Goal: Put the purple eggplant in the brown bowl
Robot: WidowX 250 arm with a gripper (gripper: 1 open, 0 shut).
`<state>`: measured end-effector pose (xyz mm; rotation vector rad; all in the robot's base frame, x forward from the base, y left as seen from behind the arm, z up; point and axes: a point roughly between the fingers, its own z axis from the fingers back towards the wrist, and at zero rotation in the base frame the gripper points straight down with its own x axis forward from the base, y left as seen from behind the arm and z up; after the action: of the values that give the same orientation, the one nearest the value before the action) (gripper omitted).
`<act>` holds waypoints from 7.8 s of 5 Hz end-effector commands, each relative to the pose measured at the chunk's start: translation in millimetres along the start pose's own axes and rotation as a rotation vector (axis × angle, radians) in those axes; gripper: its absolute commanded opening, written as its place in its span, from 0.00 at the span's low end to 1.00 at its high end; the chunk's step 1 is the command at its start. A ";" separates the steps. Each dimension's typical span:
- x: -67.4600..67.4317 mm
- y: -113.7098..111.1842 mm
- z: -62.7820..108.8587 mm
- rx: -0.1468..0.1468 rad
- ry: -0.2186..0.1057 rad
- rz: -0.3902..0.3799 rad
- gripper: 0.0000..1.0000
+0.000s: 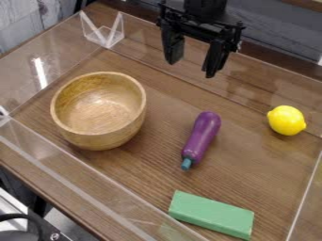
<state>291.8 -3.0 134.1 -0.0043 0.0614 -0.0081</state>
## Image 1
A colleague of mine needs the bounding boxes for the green rectangular block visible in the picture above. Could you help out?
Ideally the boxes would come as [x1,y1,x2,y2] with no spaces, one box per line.
[169,190,254,241]

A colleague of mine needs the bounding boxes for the black cable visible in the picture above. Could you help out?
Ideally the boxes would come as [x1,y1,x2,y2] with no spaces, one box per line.
[0,213,46,241]

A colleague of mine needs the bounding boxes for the clear acrylic corner bracket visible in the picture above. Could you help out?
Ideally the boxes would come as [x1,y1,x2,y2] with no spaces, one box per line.
[79,11,125,49]

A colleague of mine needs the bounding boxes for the purple toy eggplant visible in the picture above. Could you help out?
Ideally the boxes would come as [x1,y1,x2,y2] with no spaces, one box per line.
[182,111,222,170]

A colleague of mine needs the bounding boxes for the brown wooden bowl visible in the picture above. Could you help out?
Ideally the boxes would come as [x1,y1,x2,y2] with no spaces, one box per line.
[51,72,147,151]

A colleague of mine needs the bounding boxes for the yellow lemon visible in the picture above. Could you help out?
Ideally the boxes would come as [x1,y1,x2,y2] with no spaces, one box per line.
[268,105,308,137]

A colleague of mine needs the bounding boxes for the black metal table bracket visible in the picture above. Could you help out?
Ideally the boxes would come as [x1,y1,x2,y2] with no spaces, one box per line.
[28,210,74,241]

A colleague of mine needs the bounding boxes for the clear acrylic tray walls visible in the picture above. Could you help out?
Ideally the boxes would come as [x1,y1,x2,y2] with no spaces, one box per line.
[0,5,322,241]

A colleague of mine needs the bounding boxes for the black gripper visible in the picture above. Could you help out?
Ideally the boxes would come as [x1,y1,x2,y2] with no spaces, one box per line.
[158,0,246,78]

